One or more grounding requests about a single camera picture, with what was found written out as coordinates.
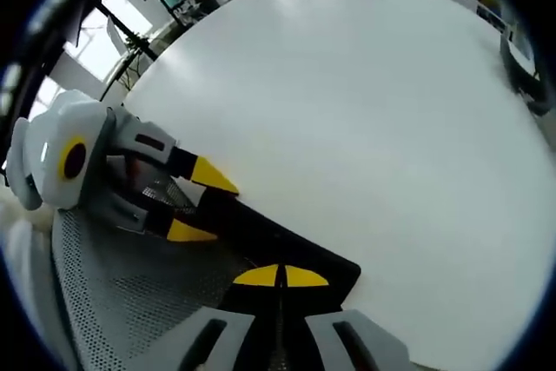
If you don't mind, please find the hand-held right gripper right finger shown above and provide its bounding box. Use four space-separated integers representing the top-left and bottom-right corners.
280 265 414 371

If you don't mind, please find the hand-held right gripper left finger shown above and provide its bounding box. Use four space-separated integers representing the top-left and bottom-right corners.
142 263 283 371

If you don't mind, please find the black remote control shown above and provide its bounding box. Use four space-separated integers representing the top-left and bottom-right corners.
194 187 362 316

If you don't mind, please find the perforated grey metal tray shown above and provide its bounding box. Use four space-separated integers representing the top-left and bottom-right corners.
49 166 262 371

